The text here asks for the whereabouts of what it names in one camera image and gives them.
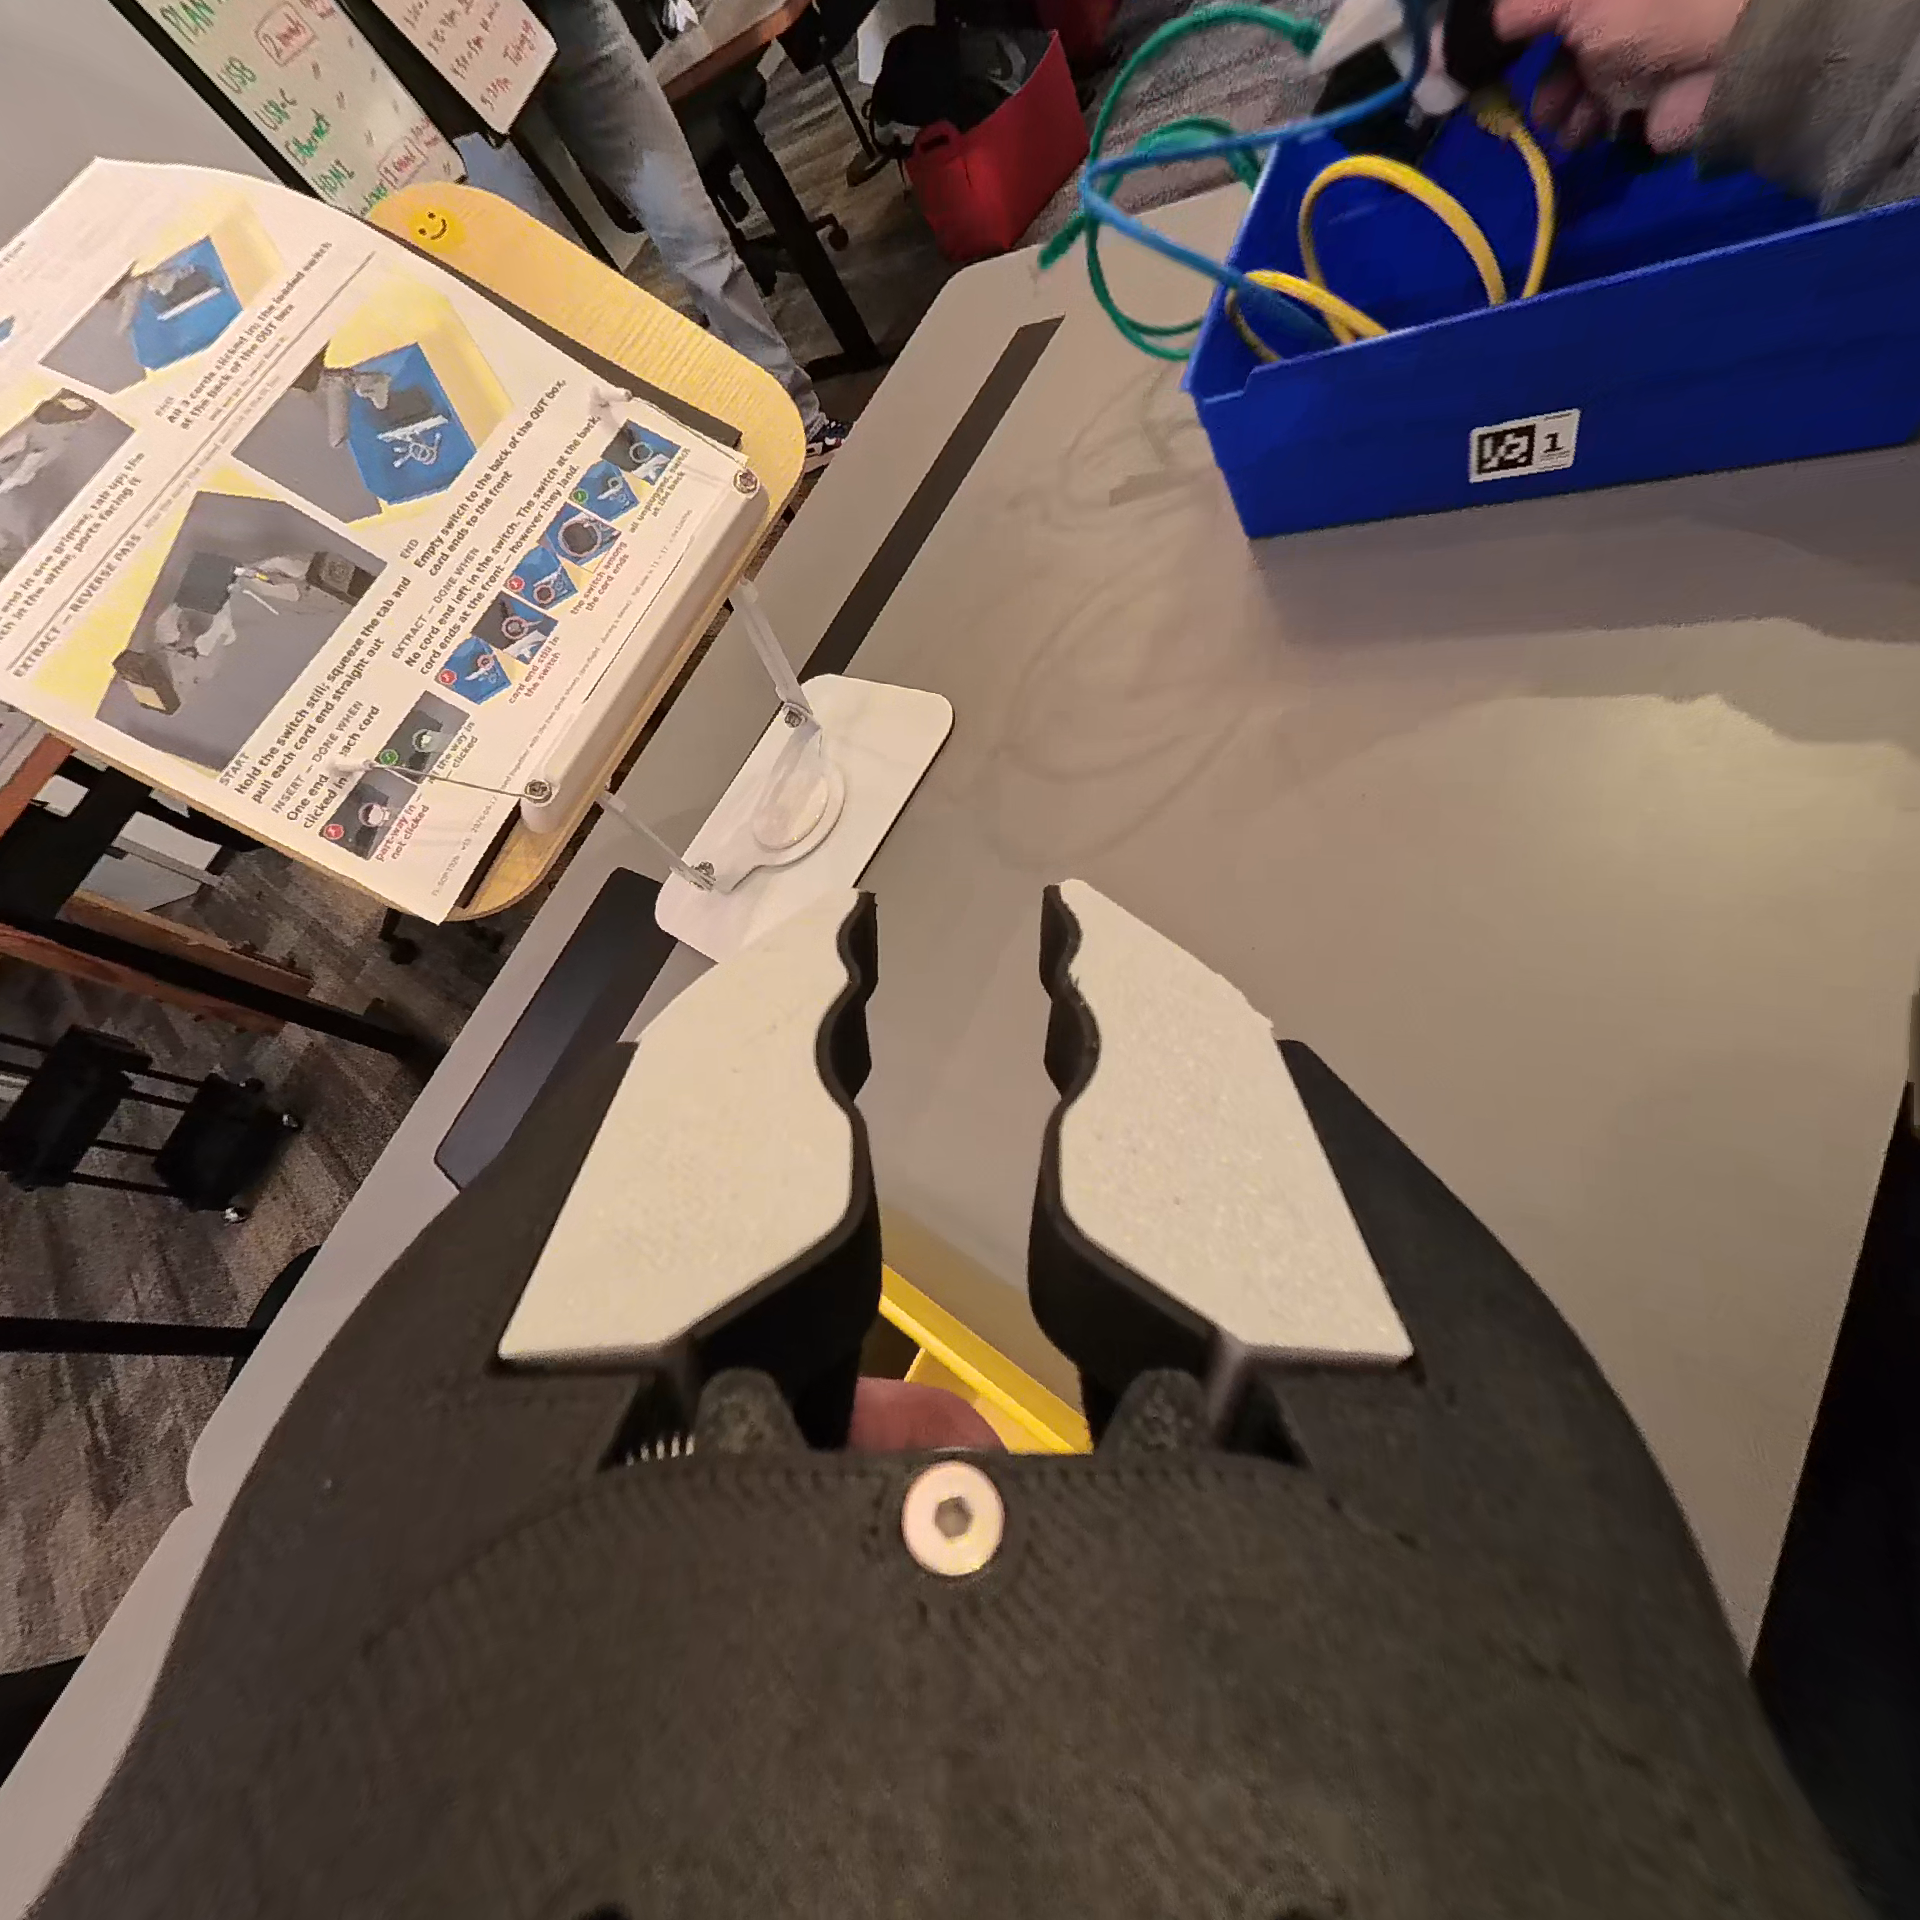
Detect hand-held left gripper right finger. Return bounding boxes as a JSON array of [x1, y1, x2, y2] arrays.
[[1027, 879, 1420, 1445]]

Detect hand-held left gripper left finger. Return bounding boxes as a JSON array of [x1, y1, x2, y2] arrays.
[[495, 892, 880, 1445]]

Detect blue ethernet cable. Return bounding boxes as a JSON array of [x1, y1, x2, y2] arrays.
[[1081, 36, 1443, 303]]

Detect yellow ethernet cable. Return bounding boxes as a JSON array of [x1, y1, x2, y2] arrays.
[[1225, 87, 1557, 367]]

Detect yellow plastic bin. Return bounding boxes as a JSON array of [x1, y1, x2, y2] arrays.
[[876, 1260, 1092, 1457]]

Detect blue plastic bin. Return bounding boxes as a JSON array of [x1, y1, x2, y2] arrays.
[[1178, 36, 1920, 541]]

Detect green ethernet cable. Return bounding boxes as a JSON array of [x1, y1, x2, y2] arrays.
[[1039, 5, 1324, 361]]

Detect person's right forearm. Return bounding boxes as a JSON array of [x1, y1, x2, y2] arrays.
[[1695, 0, 1920, 218]]

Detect person's right hand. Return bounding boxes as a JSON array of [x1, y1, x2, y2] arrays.
[[1497, 0, 1754, 154]]

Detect red bag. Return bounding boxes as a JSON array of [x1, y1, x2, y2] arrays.
[[902, 30, 1092, 265]]

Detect black backpack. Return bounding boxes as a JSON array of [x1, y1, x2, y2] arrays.
[[867, 23, 1055, 141]]

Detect black rolling cart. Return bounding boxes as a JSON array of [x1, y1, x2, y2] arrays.
[[0, 1023, 304, 1229]]

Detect printed instruction sheet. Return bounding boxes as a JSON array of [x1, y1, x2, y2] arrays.
[[0, 154, 752, 914]]

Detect wooden display board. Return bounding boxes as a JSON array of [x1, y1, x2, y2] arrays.
[[366, 181, 809, 922]]

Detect small whiteboard red writing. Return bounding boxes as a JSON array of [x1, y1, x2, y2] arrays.
[[366, 0, 561, 137]]

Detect large whiteboard green writing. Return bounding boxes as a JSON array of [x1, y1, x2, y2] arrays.
[[110, 0, 469, 228]]

